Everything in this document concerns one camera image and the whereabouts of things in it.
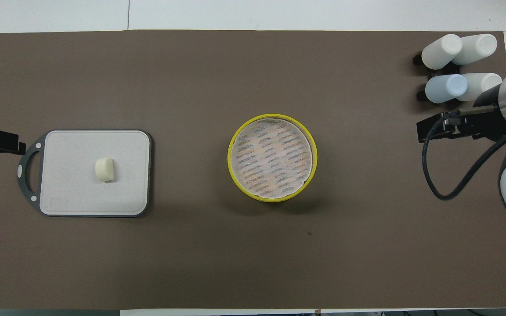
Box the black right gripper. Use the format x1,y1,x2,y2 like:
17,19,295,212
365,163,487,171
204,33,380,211
417,112,477,144

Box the white steamed bun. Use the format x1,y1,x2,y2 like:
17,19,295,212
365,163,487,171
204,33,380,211
95,158,117,183

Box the yellow paper-lined bowl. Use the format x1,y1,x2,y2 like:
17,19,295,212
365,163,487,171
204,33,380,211
228,114,318,199

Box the yellow steamer basket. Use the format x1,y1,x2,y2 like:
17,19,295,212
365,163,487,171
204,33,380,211
235,176,318,203

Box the light blue plastic cup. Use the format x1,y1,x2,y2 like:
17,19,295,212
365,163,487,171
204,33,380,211
425,74,468,104

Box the white plastic cup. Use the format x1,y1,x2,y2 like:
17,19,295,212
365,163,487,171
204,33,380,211
457,73,502,102
453,34,498,65
421,34,463,70

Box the brown table mat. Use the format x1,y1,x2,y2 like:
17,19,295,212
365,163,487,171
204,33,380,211
0,29,506,310

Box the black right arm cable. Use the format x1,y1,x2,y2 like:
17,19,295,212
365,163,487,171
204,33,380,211
422,105,506,201

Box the white cutting board, grey frame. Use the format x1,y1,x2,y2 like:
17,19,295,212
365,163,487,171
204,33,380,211
16,129,152,218

